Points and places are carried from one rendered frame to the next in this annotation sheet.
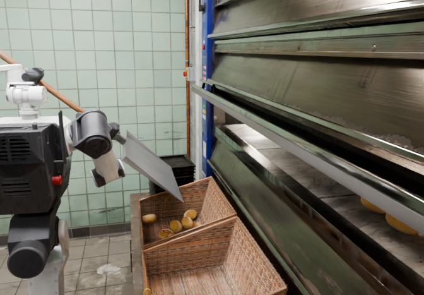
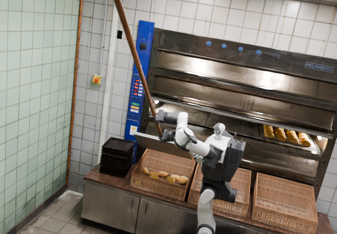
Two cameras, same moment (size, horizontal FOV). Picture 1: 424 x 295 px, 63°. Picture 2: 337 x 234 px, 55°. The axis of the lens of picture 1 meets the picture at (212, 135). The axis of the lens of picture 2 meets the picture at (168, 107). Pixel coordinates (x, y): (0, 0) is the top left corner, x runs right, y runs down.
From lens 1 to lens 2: 3.06 m
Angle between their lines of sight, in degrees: 62
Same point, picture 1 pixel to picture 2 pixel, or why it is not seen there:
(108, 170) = not seen: hidden behind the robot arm
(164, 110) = (61, 106)
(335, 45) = (281, 97)
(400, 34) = (307, 100)
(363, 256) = (290, 149)
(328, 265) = (271, 156)
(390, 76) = (299, 107)
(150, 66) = (58, 73)
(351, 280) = (282, 157)
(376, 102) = (298, 113)
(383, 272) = (297, 150)
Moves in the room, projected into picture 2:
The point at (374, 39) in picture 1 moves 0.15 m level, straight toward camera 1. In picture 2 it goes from (298, 99) to (312, 104)
